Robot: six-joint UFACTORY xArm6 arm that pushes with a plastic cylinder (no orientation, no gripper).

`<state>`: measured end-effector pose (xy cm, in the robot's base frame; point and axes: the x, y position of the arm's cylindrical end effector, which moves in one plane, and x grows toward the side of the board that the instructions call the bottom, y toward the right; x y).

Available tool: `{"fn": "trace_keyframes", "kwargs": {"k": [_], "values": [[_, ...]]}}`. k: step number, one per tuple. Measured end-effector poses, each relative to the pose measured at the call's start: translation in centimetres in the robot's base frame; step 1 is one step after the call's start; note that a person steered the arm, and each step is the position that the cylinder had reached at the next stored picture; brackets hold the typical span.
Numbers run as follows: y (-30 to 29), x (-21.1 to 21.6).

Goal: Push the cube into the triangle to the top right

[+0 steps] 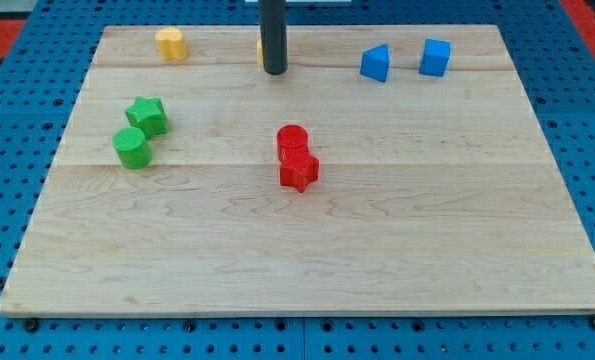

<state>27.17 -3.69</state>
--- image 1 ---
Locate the light wooden board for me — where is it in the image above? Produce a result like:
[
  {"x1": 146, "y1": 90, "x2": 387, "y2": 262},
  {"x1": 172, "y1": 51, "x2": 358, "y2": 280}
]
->
[{"x1": 0, "y1": 25, "x2": 595, "y2": 318}]

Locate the green cylinder block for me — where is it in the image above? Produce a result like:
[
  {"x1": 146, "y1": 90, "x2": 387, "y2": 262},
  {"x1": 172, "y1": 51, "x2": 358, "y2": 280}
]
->
[{"x1": 112, "y1": 127, "x2": 152, "y2": 169}]

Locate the yellow heart block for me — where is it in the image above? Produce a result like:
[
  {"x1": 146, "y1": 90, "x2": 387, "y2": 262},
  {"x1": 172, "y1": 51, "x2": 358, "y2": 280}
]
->
[{"x1": 154, "y1": 26, "x2": 188, "y2": 60}]

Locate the yellow block behind rod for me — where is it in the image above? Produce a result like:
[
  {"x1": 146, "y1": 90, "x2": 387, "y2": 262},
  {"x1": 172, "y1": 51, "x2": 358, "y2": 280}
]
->
[{"x1": 256, "y1": 40, "x2": 264, "y2": 68}]

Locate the blue triangle block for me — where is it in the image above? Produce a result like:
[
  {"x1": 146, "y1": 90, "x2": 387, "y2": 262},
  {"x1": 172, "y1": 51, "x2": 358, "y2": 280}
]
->
[{"x1": 360, "y1": 44, "x2": 390, "y2": 83}]

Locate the blue cube block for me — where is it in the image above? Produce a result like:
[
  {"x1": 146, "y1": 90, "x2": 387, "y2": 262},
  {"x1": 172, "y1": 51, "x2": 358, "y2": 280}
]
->
[{"x1": 419, "y1": 38, "x2": 451, "y2": 77}]

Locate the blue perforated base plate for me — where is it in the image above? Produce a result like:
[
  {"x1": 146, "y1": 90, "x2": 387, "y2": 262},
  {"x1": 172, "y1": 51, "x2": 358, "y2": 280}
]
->
[{"x1": 0, "y1": 0, "x2": 595, "y2": 359}]

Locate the green star block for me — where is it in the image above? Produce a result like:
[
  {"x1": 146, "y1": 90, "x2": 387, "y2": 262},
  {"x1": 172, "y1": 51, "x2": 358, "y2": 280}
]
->
[{"x1": 124, "y1": 96, "x2": 168, "y2": 140}]

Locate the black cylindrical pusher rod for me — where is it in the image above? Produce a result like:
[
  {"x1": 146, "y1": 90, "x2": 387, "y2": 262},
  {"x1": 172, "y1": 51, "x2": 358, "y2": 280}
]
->
[{"x1": 258, "y1": 0, "x2": 288, "y2": 75}]

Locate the red star block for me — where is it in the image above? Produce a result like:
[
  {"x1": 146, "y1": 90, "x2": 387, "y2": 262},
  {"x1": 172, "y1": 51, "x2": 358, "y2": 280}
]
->
[{"x1": 279, "y1": 148, "x2": 319, "y2": 193}]

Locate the red cylinder block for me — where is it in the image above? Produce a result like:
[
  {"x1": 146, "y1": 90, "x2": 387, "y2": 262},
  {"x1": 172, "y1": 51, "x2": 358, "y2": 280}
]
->
[{"x1": 276, "y1": 124, "x2": 309, "y2": 162}]

